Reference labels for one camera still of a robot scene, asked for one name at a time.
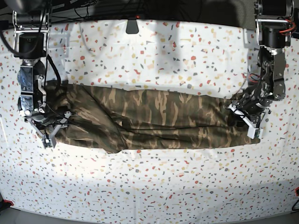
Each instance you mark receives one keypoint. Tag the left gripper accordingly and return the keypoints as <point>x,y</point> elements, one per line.
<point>252,110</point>

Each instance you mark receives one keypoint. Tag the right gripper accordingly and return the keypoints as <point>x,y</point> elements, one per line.
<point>47,123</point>

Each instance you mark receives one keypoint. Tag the camouflage T-shirt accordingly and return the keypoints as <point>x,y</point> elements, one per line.
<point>115,119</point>

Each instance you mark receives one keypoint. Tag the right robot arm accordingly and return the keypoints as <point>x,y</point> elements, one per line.
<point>31,21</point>

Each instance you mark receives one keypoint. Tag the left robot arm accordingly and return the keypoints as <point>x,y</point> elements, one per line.
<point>274,27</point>

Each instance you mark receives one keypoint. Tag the terrazzo pattern table cloth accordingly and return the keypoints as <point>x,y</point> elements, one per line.
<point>152,186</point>

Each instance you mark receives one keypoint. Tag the orange clamp right corner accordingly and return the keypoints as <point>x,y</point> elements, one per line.
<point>297,191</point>

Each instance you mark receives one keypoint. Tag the orange clamp corner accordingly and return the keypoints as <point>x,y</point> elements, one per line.
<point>297,191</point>
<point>8,202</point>

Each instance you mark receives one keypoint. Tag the orange clamp left corner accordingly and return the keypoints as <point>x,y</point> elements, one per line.
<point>8,202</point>

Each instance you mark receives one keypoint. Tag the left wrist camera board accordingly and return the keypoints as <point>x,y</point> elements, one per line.
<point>259,133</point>

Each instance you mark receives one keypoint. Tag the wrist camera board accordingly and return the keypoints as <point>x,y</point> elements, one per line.
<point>259,133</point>
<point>49,141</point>

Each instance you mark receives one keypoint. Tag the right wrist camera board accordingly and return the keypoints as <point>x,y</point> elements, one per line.
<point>49,141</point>

